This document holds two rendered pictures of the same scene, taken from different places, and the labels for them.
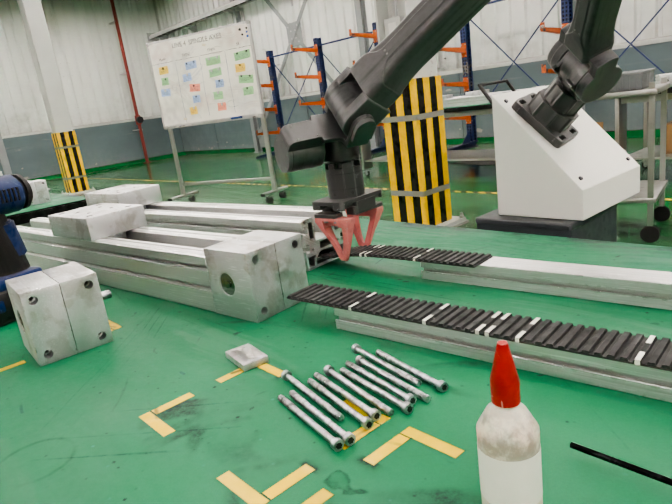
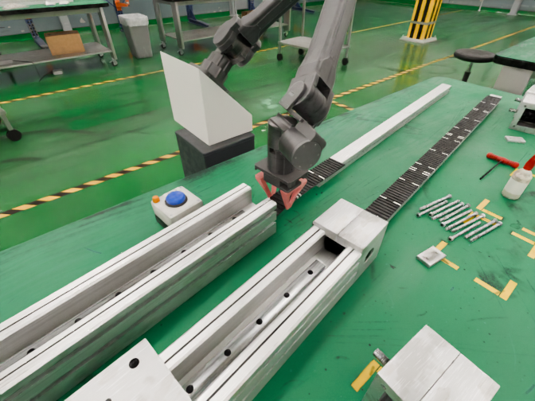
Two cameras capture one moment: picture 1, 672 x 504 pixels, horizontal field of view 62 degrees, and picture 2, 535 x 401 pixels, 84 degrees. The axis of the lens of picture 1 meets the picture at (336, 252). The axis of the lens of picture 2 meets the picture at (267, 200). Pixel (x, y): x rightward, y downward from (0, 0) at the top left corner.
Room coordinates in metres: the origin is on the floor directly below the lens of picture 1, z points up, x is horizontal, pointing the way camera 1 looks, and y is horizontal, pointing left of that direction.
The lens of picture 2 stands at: (0.90, 0.51, 1.25)
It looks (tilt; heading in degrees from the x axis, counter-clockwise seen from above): 39 degrees down; 271
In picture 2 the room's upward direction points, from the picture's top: straight up
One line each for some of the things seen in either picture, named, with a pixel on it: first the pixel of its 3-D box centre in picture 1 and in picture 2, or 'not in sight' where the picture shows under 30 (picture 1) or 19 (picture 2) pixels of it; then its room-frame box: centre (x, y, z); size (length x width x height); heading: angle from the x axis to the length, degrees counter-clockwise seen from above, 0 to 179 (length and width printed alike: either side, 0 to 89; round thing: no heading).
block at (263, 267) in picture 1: (264, 270); (341, 236); (0.76, 0.10, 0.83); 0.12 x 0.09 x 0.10; 137
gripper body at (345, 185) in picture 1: (345, 183); (281, 159); (0.87, -0.03, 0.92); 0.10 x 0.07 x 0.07; 137
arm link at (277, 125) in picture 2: (336, 144); (283, 134); (0.87, -0.02, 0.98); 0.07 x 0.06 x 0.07; 115
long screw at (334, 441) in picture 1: (307, 419); (486, 231); (0.43, 0.04, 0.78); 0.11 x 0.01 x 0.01; 30
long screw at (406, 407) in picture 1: (373, 388); (454, 212); (0.47, -0.02, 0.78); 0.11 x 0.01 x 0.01; 30
